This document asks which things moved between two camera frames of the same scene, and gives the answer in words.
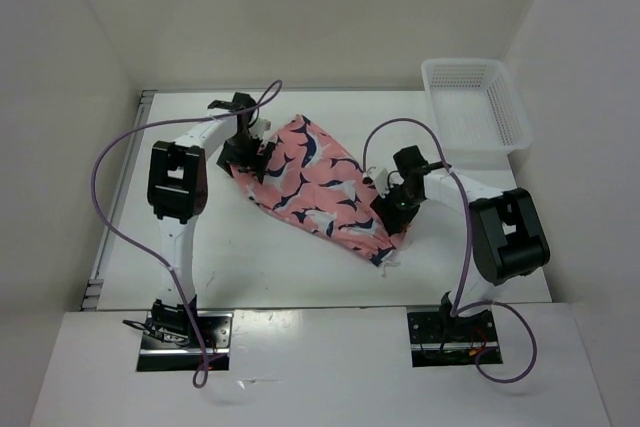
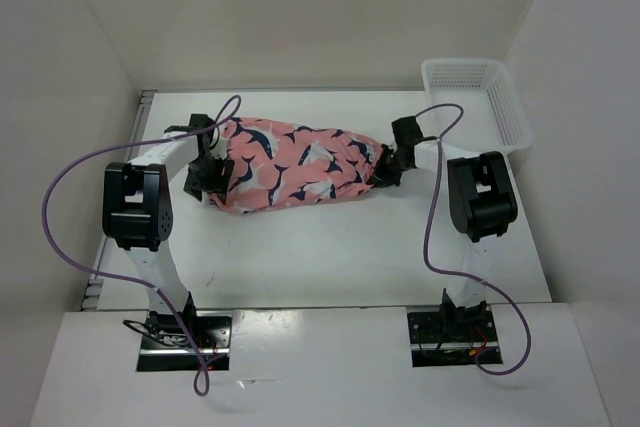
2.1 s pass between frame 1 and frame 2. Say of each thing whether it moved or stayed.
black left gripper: moved
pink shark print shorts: moved
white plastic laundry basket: stayed
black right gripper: moved
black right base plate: stayed
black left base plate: stayed
